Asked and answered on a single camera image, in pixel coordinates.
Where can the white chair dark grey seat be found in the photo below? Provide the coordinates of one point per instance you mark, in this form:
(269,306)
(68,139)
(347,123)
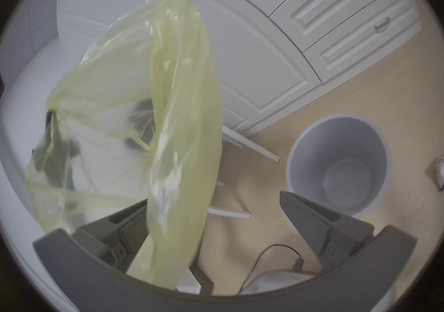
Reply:
(253,147)

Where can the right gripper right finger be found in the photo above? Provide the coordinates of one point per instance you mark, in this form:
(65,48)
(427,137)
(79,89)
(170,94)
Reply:
(312,227)

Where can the white wardrobe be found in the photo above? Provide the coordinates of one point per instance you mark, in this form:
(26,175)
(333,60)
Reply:
(242,26)

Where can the yellow plastic bag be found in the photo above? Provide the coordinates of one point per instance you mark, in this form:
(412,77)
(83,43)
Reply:
(184,130)

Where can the white paper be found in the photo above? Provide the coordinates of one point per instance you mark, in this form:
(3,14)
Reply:
(440,172)

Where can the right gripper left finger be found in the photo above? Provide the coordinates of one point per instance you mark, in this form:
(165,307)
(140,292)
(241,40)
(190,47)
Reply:
(118,234)

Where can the white trash bin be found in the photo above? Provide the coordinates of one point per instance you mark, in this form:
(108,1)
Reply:
(347,178)

